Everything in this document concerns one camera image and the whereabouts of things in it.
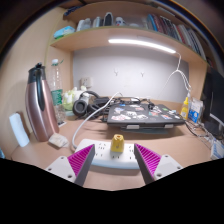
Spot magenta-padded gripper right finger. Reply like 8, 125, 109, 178
133, 143, 184, 185

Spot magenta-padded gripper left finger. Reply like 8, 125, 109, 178
44, 143, 97, 188

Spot yellow charger block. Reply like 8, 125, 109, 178
110, 134, 126, 154

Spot white power strip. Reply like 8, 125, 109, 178
73, 138, 144, 170

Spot grey laptop stand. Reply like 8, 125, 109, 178
121, 123, 176, 134

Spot black laptop with stickers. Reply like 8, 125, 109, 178
106, 103, 186, 127

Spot black headphones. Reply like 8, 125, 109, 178
72, 90, 111, 118

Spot small yellow bottle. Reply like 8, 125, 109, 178
179, 96, 190, 121

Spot pink thermos jug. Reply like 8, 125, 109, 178
24, 62, 60, 143

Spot green and white plush toy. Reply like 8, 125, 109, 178
62, 87, 88, 111

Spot blue and white box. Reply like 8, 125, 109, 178
188, 98, 204, 124

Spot white and blue carton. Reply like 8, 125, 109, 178
209, 139, 224, 161

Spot clear plastic water bottle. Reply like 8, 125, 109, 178
49, 58, 67, 126

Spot black monitor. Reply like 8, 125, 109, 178
201, 66, 224, 136

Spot white light bar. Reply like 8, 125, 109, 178
107, 38, 177, 54

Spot wooden shelf unit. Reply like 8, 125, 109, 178
49, 3, 209, 64

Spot white power strip cable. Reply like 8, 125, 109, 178
70, 91, 124, 149

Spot tangled desk cables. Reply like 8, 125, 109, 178
184, 119, 214, 141

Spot white wall socket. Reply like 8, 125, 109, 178
80, 77, 94, 88

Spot white hanging cable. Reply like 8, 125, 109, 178
156, 51, 193, 101

